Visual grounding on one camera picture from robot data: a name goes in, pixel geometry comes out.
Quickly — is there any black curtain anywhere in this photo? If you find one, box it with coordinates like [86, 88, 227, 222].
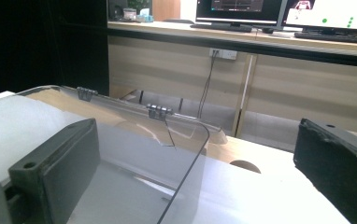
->
[0, 0, 110, 100]

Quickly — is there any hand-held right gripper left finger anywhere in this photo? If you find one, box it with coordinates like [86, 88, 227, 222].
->
[7, 118, 102, 224]

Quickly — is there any black keyboard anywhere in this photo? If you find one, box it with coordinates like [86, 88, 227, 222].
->
[293, 31, 357, 46]

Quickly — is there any long beige wooden desk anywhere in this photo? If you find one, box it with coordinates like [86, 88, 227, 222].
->
[107, 20, 357, 154]

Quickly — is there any small blue box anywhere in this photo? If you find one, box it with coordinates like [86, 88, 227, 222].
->
[136, 7, 155, 23]

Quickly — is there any grey box with clear lid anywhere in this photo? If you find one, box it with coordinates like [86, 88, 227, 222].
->
[0, 85, 230, 224]

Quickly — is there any dark screen computer monitor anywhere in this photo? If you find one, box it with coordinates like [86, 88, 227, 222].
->
[194, 0, 289, 26]

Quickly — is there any wooden table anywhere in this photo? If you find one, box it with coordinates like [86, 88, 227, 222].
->
[26, 88, 296, 175]

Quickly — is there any white wall power outlet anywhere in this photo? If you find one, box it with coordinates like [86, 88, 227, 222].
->
[208, 48, 238, 61]

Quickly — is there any bright screen computer monitor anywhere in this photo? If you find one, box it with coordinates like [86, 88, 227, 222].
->
[283, 0, 357, 33]

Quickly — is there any white table mat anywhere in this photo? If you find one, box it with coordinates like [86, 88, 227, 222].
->
[0, 90, 352, 224]

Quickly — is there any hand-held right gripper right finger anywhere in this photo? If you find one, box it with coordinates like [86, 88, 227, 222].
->
[293, 118, 357, 224]

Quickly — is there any black power cable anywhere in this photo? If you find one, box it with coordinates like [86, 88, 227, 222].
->
[197, 50, 219, 119]

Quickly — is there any green potted plant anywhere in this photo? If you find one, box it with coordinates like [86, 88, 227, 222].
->
[127, 0, 153, 12]

